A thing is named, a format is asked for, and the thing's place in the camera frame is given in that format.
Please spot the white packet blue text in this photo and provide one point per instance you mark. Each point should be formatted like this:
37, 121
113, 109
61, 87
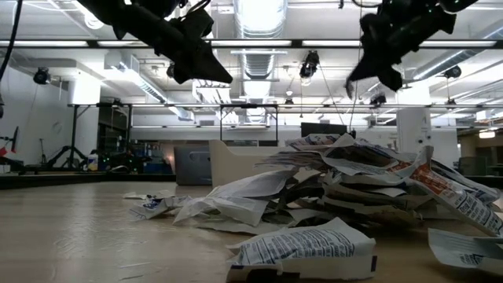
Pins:
298, 245

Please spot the bright ceiling lamp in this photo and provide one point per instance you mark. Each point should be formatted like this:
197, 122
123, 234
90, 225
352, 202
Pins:
487, 134

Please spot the orange printed white packet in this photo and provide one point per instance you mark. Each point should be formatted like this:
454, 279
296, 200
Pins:
452, 192

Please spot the large white packet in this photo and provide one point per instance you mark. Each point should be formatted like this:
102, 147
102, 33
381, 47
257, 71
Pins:
365, 157

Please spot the crumpled white blue packet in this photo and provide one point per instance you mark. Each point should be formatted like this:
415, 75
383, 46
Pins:
236, 196

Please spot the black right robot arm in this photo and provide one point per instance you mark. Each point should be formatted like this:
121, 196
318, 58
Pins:
456, 4

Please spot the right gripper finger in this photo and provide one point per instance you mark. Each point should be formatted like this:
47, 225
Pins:
369, 67
391, 76

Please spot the small white packet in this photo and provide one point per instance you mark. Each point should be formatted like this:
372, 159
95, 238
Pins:
135, 195

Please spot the white packet with text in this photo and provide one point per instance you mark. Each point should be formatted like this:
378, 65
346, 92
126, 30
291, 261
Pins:
463, 249

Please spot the black monitor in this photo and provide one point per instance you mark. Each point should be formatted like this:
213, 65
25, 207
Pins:
322, 127

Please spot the striped flat packet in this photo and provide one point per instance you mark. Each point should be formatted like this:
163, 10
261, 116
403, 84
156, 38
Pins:
294, 159

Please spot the blue crates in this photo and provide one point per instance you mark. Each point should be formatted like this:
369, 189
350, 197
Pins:
157, 167

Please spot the white pillar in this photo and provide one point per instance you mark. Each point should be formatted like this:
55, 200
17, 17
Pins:
412, 126

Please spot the black ceiling spotlight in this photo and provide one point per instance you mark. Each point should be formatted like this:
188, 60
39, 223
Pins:
377, 100
452, 72
41, 76
309, 65
170, 70

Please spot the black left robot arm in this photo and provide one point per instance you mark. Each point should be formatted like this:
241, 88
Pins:
102, 8

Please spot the black square frame stand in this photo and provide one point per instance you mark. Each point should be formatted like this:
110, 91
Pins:
221, 122

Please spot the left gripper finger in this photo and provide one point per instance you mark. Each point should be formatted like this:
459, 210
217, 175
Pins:
210, 65
184, 65

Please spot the silver ventilation duct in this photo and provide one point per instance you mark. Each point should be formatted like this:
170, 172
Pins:
259, 63

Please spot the blue printed white packet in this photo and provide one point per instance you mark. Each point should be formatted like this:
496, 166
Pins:
475, 186

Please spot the white plastic bin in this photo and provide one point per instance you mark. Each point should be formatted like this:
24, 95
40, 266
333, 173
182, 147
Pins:
232, 163

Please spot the white bottle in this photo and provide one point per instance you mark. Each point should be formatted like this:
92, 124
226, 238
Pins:
92, 162

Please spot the black aluminium table frame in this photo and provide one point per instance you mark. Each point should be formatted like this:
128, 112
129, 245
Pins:
59, 180

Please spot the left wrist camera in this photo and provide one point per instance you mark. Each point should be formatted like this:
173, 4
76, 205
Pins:
196, 23

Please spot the dark grey storage bin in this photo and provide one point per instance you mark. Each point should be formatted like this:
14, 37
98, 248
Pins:
192, 165

